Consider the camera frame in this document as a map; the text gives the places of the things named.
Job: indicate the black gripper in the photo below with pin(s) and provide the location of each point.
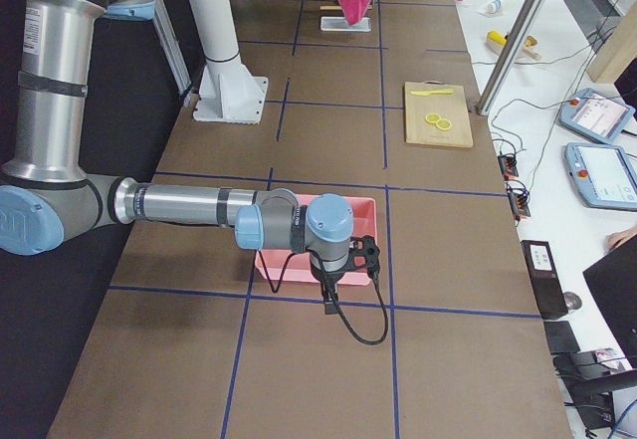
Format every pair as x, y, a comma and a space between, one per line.
327, 280

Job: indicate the pink microfibre cloth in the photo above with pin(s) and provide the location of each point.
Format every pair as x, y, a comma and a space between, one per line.
354, 10

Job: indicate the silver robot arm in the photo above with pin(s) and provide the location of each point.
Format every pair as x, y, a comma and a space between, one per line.
47, 199

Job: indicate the rear lemon slice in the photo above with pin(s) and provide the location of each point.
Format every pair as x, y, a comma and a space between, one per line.
432, 118

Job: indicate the lemon slice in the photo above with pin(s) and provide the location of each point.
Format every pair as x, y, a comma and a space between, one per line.
432, 118
444, 124

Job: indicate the front lemon slice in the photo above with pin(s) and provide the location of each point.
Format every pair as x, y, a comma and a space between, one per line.
444, 124

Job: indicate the bamboo cutting board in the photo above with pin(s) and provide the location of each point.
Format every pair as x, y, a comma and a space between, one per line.
452, 107

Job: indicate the lower black orange connector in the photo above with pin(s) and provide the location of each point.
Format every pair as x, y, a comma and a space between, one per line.
519, 199

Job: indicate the black orange connector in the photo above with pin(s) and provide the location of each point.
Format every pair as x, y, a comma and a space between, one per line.
519, 199
508, 165

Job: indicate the upper black orange connector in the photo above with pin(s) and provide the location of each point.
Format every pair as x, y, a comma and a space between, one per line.
508, 165

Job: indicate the black box with label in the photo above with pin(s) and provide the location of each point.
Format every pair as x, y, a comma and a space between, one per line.
544, 279

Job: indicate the yellow plastic knife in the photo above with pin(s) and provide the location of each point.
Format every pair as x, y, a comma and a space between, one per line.
428, 93

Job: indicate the white towel rack stand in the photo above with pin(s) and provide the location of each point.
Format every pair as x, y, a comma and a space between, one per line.
337, 23

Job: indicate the lower teach pendant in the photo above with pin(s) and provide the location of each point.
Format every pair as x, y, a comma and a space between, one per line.
602, 175

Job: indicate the teach pendant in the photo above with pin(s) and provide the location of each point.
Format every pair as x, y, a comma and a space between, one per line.
595, 116
602, 175

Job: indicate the upper teach pendant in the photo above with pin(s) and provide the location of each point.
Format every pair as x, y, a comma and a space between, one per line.
595, 116

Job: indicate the white plastic bottle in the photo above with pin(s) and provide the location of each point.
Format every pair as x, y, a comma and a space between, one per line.
495, 7

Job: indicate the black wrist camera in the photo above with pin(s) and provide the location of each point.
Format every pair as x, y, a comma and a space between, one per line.
363, 255

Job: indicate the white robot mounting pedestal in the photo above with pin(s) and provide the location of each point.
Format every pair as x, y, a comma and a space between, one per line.
228, 92

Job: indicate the aluminium frame post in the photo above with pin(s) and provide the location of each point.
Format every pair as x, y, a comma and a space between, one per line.
508, 55

